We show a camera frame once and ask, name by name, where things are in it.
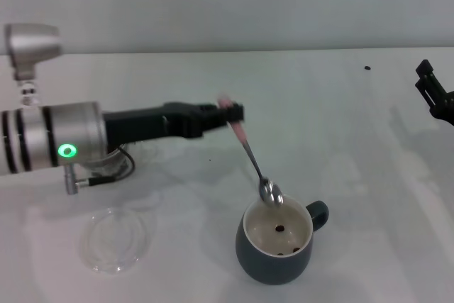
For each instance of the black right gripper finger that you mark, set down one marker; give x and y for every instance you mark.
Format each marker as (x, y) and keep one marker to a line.
(431, 76)
(423, 92)

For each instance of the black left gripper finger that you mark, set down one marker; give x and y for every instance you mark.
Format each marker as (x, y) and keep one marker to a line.
(227, 113)

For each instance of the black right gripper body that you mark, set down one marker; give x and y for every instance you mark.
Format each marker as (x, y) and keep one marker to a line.
(445, 108)

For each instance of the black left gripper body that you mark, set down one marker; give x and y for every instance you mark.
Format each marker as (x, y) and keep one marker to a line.
(152, 123)

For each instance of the clear glass saucer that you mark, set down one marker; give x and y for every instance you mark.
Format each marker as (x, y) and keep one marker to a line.
(113, 260)

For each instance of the dark grey ceramic mug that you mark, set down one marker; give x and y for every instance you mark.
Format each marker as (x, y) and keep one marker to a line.
(273, 267)

